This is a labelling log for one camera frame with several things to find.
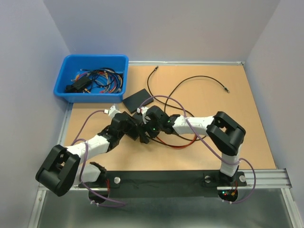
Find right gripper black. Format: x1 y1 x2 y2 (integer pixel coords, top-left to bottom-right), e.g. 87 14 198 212
135 116 162 143

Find red ethernet cable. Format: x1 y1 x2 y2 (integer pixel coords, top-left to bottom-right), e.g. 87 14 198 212
156 135 198 150

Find long black cable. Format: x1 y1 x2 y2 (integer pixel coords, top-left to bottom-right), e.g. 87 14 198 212
146 66 207 148

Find black network switch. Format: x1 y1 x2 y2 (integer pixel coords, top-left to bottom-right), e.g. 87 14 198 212
132 113 145 143
122 89 154 114

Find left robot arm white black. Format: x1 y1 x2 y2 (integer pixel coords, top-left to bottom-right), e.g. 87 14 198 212
35 112 145 197

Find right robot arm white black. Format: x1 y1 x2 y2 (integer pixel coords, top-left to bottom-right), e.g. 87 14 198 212
136 105 246 185

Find black base mat strip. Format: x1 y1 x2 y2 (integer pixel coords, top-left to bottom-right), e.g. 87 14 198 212
86 170 247 199

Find blue plastic bin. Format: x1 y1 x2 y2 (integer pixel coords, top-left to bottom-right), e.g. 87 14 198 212
54 54 129 103

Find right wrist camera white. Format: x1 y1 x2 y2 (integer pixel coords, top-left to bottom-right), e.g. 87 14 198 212
137 106 150 124

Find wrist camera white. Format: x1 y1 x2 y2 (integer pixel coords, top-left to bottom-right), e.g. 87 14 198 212
137 106 150 124
103 104 121 119

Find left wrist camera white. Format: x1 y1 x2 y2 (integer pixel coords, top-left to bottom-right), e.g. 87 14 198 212
103 104 121 119

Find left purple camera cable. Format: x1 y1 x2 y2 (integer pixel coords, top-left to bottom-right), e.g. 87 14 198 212
71 109 126 208

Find tangled cables in bin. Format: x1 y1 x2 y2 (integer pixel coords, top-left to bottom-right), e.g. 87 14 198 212
65 67 125 94

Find aluminium frame rail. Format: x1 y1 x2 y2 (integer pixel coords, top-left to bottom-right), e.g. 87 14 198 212
28 102 295 228

